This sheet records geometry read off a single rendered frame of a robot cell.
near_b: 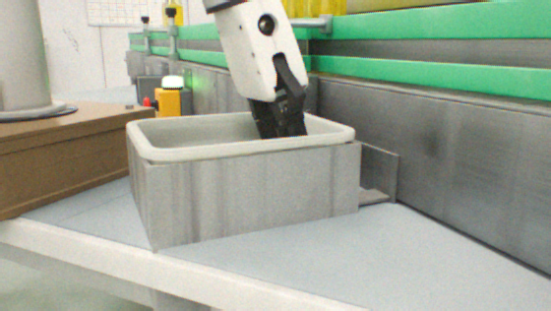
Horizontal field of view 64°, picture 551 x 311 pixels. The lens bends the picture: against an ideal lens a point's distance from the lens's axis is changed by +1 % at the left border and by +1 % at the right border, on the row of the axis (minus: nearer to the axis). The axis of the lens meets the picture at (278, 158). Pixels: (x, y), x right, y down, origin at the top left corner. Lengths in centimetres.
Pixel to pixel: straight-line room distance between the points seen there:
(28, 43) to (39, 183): 18
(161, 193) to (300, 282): 14
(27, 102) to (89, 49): 592
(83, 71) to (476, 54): 626
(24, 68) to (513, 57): 54
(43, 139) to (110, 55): 602
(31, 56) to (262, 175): 35
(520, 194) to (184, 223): 29
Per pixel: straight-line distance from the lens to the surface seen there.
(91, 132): 59
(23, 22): 64
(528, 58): 42
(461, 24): 47
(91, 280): 57
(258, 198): 42
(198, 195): 40
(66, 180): 58
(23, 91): 64
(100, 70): 656
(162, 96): 99
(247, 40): 43
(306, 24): 64
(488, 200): 43
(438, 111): 46
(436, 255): 42
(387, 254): 41
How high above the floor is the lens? 93
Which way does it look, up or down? 15 degrees down
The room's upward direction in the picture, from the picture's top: straight up
